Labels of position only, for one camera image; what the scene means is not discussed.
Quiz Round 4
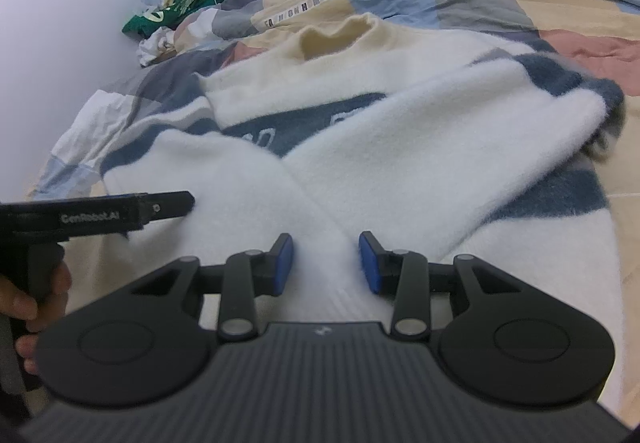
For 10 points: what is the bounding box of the crumpled white cloth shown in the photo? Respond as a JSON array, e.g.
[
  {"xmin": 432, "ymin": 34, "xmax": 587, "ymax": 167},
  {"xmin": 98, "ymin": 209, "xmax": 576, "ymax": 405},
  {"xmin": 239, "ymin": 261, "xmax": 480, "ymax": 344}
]
[{"xmin": 137, "ymin": 29, "xmax": 177, "ymax": 67}]

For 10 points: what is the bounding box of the white and navy fuzzy sweater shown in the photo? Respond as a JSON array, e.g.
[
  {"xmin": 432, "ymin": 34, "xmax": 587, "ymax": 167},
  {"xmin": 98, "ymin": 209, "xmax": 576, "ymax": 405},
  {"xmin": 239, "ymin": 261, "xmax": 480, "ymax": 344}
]
[{"xmin": 100, "ymin": 12, "xmax": 628, "ymax": 324}]

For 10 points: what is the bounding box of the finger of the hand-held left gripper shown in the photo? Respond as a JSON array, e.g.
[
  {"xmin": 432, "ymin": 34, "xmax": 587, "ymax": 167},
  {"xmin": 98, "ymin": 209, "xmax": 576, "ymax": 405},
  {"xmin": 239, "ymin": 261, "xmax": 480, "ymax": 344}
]
[{"xmin": 139, "ymin": 191, "xmax": 197, "ymax": 227}]

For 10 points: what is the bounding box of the person's left hand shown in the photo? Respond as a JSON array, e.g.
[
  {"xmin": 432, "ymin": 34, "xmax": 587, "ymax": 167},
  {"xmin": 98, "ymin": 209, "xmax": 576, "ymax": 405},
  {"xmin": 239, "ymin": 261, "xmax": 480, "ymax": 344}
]
[{"xmin": 0, "ymin": 262, "xmax": 74, "ymax": 375}]

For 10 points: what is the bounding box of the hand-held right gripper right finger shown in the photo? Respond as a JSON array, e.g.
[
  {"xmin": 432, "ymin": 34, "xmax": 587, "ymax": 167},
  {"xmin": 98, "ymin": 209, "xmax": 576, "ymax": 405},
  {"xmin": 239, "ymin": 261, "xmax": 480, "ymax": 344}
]
[{"xmin": 358, "ymin": 231, "xmax": 522, "ymax": 340}]

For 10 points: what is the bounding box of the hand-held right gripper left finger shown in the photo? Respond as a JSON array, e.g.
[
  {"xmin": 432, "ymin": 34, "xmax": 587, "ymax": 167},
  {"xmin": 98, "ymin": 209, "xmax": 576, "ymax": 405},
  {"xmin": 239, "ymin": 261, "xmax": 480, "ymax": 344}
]
[{"xmin": 130, "ymin": 232, "xmax": 295, "ymax": 343}]

